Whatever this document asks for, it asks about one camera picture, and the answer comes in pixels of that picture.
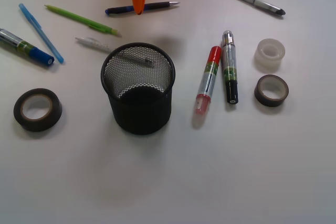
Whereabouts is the green mechanical pencil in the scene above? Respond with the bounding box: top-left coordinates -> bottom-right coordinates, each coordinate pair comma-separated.
45,5 -> 120,37

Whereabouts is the red cap marker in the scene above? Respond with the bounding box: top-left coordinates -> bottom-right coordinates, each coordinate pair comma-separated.
192,46 -> 222,129

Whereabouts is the clear tape roll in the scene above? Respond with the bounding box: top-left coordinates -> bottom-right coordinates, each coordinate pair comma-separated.
254,38 -> 286,70

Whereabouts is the light blue pen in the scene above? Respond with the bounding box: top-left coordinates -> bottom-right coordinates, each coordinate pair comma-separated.
19,3 -> 64,63

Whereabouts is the dark blue ballpoint pen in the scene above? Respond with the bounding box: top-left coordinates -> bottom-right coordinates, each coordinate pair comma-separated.
105,2 -> 179,15

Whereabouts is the silver pen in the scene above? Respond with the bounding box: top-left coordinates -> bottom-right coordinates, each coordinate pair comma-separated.
241,0 -> 286,16

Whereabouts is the small black tape roll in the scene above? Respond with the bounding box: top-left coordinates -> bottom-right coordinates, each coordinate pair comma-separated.
254,74 -> 289,108

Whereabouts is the blue cap marker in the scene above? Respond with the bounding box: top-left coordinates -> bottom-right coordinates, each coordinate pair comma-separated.
1,28 -> 55,66

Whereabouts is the black cap marker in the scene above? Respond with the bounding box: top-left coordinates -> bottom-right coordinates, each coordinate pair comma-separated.
222,30 -> 238,104

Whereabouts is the large black tape roll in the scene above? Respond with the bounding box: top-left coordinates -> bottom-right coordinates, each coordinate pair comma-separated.
13,88 -> 62,132

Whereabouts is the black mesh pen holder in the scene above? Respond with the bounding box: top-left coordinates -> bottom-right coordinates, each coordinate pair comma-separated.
100,42 -> 175,135

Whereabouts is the white pen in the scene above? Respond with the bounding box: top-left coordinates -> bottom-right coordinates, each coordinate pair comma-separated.
75,37 -> 114,53

